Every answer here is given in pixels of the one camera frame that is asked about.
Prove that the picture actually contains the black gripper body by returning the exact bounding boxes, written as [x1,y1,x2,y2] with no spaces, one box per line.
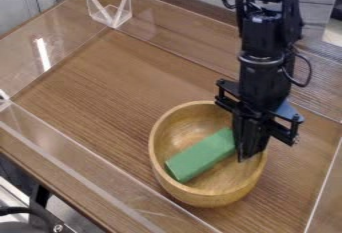
[216,53,305,146]

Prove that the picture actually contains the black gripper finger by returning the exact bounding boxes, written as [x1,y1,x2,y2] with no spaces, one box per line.
[233,114,260,162]
[256,119,270,153]

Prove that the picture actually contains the green rectangular block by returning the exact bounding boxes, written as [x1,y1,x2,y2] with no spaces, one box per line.
[165,127,236,183]

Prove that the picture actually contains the brown wooden bowl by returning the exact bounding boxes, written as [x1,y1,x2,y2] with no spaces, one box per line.
[149,101,268,208]

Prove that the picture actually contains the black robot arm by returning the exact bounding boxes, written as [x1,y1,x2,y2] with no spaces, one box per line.
[216,0,308,161]

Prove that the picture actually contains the black table leg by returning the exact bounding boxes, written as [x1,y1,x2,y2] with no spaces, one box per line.
[33,185,51,208]

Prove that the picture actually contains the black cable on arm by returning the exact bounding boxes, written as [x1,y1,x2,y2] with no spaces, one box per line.
[282,45,315,89]

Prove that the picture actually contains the clear acrylic tray wall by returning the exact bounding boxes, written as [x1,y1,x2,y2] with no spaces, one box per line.
[0,0,342,233]

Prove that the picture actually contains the black cable near floor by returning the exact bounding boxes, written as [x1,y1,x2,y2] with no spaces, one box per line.
[0,204,46,233]

